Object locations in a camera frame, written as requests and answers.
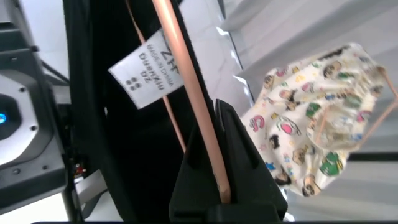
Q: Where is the cream printed garment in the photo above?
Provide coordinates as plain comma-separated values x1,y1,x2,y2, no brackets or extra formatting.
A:
241,42,388,198

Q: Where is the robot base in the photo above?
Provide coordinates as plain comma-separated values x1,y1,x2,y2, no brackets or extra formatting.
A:
0,0,108,223

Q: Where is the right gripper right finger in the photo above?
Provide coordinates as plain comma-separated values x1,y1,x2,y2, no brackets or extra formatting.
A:
214,99,289,223

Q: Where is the black garment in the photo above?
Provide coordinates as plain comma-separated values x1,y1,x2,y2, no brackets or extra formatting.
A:
62,0,218,222

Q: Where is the white curtain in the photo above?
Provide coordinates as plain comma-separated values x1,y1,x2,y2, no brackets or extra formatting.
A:
222,0,398,218

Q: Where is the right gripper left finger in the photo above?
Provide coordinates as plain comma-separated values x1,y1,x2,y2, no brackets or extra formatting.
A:
169,123,224,223

